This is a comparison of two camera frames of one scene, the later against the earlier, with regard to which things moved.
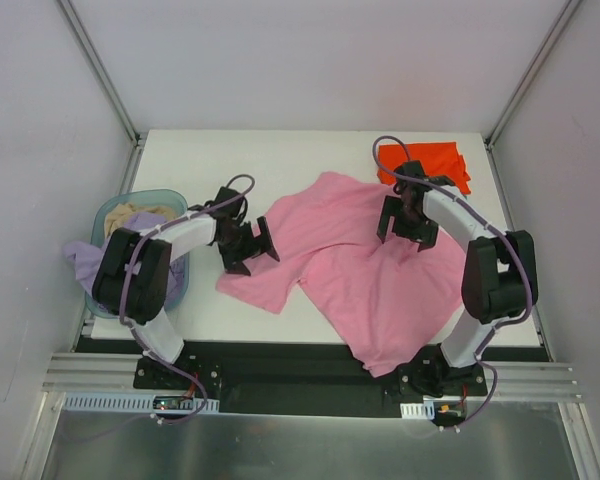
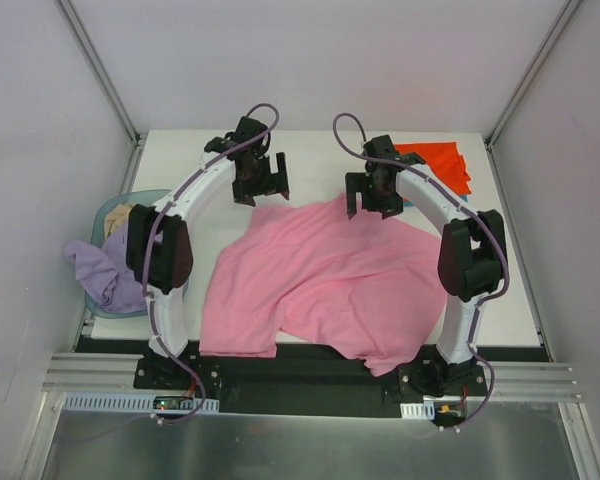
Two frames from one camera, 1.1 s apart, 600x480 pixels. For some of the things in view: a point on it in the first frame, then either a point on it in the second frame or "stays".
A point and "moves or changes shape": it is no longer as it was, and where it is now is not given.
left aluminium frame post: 99,69 stays
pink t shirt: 392,298 moves or changes shape
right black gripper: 411,228 → 371,194
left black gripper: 250,245 → 261,185
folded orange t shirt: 436,158 stays
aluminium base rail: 515,380 stays
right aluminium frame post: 542,53 stays
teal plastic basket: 98,234 stays
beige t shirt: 118,215 stays
